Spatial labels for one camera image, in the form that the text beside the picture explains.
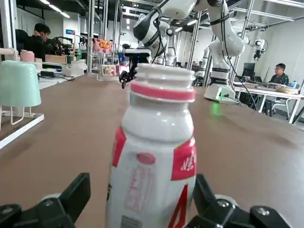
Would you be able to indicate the white side table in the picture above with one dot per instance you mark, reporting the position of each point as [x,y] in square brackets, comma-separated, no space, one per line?
[50,83]

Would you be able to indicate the white juice bottle red label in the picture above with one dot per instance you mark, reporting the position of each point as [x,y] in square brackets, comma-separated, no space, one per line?
[154,133]

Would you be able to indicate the pale yellow cup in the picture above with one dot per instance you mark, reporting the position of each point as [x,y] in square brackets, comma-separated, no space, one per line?
[27,57]

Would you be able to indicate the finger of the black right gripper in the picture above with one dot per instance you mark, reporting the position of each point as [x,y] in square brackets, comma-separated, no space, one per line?
[126,77]

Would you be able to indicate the person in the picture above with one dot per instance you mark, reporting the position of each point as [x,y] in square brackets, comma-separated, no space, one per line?
[280,78]
[39,45]

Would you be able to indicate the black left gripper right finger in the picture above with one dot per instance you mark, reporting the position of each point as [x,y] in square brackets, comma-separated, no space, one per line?
[213,211]

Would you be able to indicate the black computer monitor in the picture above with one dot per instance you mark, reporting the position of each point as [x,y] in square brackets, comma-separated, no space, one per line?
[249,71]

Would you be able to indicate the mint green cup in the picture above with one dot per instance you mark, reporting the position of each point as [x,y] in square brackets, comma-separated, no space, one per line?
[19,83]

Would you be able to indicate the white cardboard box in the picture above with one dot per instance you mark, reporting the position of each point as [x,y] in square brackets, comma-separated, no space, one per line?
[73,69]

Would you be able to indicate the white office desk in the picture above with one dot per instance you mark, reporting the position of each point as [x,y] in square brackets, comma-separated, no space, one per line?
[261,91]

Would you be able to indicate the pink strawberry snack packet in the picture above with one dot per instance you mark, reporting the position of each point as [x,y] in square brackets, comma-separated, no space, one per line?
[102,45]

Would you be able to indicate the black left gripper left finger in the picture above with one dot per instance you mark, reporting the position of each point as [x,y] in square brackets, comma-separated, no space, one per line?
[59,209]

